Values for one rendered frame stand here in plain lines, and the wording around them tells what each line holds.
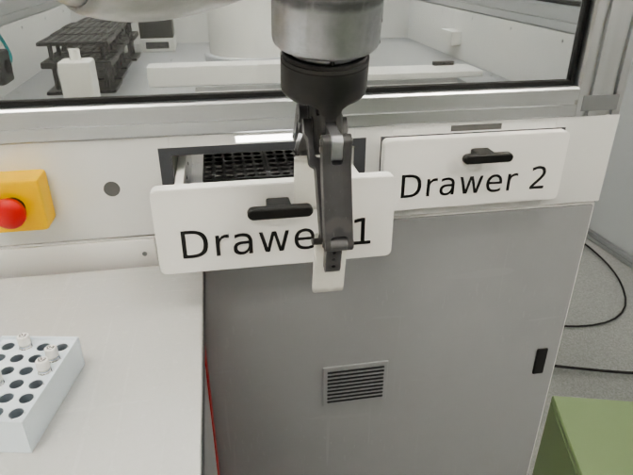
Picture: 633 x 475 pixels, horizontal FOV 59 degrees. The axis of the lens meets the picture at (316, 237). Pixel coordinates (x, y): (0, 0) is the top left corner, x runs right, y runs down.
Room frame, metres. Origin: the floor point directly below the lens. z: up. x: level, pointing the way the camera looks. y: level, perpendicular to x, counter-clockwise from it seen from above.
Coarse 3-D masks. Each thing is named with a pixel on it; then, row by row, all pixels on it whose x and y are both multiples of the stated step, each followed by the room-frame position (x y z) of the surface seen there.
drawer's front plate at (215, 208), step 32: (160, 192) 0.58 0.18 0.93; (192, 192) 0.59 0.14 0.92; (224, 192) 0.59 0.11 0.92; (256, 192) 0.60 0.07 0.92; (288, 192) 0.61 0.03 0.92; (352, 192) 0.62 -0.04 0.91; (384, 192) 0.63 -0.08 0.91; (160, 224) 0.58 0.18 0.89; (192, 224) 0.59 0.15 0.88; (224, 224) 0.59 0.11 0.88; (256, 224) 0.60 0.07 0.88; (288, 224) 0.61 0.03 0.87; (384, 224) 0.63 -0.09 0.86; (160, 256) 0.58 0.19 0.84; (224, 256) 0.59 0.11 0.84; (256, 256) 0.60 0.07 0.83; (288, 256) 0.61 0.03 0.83; (352, 256) 0.62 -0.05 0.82
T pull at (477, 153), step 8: (472, 152) 0.78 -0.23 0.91; (480, 152) 0.77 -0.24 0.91; (488, 152) 0.77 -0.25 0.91; (496, 152) 0.77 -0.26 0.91; (504, 152) 0.77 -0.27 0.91; (464, 160) 0.75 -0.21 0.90; (472, 160) 0.75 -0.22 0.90; (480, 160) 0.75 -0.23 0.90; (488, 160) 0.76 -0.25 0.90; (496, 160) 0.76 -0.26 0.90; (504, 160) 0.76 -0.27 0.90
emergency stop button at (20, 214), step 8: (0, 200) 0.63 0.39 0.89; (8, 200) 0.63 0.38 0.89; (0, 208) 0.63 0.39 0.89; (8, 208) 0.63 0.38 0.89; (16, 208) 0.63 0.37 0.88; (24, 208) 0.64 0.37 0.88; (0, 216) 0.63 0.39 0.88; (8, 216) 0.63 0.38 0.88; (16, 216) 0.63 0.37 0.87; (24, 216) 0.64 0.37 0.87; (0, 224) 0.63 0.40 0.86; (8, 224) 0.63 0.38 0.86; (16, 224) 0.63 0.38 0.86
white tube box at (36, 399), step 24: (48, 336) 0.49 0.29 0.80; (72, 336) 0.49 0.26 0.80; (0, 360) 0.46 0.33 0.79; (24, 360) 0.45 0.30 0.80; (72, 360) 0.46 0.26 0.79; (24, 384) 0.41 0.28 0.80; (48, 384) 0.41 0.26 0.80; (72, 384) 0.45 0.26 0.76; (0, 408) 0.38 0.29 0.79; (24, 408) 0.38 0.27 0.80; (48, 408) 0.40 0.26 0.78; (0, 432) 0.36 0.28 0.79; (24, 432) 0.36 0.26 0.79
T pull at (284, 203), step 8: (272, 200) 0.59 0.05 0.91; (280, 200) 0.59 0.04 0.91; (288, 200) 0.60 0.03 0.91; (256, 208) 0.57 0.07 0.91; (264, 208) 0.57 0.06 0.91; (272, 208) 0.57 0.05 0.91; (280, 208) 0.57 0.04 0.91; (288, 208) 0.57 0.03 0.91; (296, 208) 0.57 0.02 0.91; (304, 208) 0.57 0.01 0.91; (312, 208) 0.58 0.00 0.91; (248, 216) 0.56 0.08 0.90; (256, 216) 0.57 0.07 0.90; (264, 216) 0.57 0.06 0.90; (272, 216) 0.57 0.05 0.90; (280, 216) 0.57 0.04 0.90; (288, 216) 0.57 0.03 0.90; (296, 216) 0.57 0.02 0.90; (304, 216) 0.58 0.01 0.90
